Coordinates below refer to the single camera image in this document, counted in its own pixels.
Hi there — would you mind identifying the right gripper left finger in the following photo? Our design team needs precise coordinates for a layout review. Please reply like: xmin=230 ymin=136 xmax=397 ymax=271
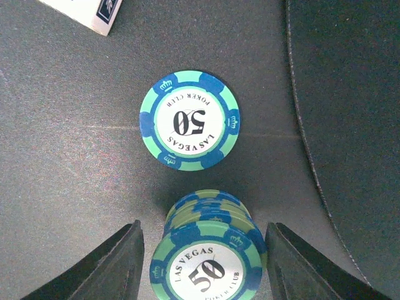
xmin=23 ymin=220 xmax=144 ymax=299

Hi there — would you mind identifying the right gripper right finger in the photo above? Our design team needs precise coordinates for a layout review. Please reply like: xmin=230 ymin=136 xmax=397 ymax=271
xmin=265 ymin=222 xmax=390 ymax=300

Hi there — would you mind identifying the green poker chip stack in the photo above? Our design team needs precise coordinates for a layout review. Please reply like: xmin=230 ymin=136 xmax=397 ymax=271
xmin=149 ymin=189 xmax=268 ymax=299

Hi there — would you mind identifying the single green poker chip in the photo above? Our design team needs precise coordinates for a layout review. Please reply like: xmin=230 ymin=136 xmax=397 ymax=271
xmin=139 ymin=70 xmax=241 ymax=171

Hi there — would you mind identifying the round black poker mat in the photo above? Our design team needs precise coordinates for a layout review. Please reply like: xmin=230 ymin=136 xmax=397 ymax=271
xmin=286 ymin=1 xmax=399 ymax=299

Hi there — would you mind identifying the playing card deck box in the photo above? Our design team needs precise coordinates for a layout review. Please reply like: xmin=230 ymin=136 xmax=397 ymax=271
xmin=39 ymin=0 xmax=123 ymax=36

